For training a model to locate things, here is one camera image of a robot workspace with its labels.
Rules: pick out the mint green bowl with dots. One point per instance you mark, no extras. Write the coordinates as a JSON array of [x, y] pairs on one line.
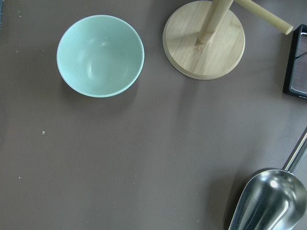
[[100, 56]]

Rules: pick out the grey folded cloth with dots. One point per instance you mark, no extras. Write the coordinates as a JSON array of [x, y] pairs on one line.
[[1, 6]]

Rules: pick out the steel ice scoop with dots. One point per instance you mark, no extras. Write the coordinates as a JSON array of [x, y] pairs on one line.
[[273, 199]]

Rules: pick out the wine glass rack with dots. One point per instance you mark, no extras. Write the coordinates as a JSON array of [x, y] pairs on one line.
[[295, 82]]

